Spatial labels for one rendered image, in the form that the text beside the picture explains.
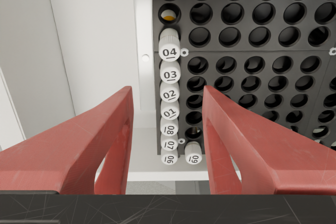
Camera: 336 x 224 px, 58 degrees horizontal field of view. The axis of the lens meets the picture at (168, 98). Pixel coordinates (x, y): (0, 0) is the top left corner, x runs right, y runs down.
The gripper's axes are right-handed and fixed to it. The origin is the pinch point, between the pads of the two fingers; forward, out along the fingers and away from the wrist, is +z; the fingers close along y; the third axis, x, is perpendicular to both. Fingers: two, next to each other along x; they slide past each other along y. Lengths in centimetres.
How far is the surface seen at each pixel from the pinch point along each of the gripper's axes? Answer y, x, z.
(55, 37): 9.0, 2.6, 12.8
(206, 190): -16, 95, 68
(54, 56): 9.0, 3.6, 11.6
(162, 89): 0.3, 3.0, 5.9
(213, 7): -2.6, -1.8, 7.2
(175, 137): -0.5, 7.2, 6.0
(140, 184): 15, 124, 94
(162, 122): 0.4, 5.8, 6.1
